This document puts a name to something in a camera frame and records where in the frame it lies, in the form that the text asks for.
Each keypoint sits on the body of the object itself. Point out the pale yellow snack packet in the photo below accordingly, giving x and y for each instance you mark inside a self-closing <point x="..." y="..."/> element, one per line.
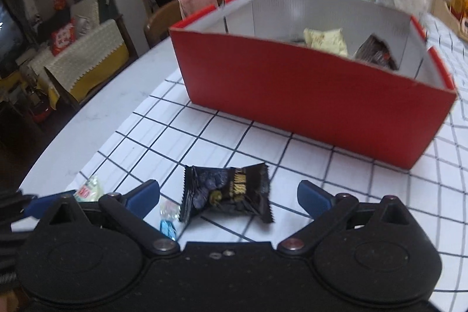
<point x="325" y="41"/>

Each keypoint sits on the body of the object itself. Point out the clear blue wrapped candy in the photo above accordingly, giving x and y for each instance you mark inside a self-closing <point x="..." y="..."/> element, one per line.
<point x="170" y="218"/>

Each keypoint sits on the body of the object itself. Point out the brown snack packet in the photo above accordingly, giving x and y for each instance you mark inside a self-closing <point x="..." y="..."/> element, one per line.
<point x="376" y="54"/>

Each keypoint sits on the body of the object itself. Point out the white grid tablecloth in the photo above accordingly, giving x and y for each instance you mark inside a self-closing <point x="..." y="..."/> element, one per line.
<point x="219" y="144"/>

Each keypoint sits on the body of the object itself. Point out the red cardboard box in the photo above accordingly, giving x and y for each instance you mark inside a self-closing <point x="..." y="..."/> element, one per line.
<point x="310" y="107"/>

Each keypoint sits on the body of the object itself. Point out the red cushion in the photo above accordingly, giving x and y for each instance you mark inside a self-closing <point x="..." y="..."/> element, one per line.
<point x="63" y="38"/>

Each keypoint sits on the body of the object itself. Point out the black gold snack packet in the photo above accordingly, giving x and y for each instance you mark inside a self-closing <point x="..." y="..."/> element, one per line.
<point x="226" y="193"/>

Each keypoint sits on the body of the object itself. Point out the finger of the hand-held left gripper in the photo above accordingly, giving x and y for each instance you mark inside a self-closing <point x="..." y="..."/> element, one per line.
<point x="40" y="204"/>

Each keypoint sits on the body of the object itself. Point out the sofa with cloth covers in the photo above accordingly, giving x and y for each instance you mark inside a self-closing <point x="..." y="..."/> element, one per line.
<point x="80" y="52"/>

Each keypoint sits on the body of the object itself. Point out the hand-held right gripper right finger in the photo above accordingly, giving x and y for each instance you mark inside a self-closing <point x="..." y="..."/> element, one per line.
<point x="314" y="198"/>

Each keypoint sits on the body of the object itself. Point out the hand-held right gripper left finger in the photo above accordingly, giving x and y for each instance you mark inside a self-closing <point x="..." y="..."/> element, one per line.
<point x="144" y="197"/>

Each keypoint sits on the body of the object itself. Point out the pale green wrapped candy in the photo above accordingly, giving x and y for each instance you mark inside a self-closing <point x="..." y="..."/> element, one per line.
<point x="89" y="189"/>

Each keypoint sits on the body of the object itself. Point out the wooden chair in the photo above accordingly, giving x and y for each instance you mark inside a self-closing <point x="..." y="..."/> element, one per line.
<point x="161" y="23"/>

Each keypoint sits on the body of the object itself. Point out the pink towel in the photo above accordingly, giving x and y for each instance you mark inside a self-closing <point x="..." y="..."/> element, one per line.
<point x="195" y="1"/>

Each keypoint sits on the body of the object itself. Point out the television screen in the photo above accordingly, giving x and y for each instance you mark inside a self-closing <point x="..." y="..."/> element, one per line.
<point x="9" y="38"/>

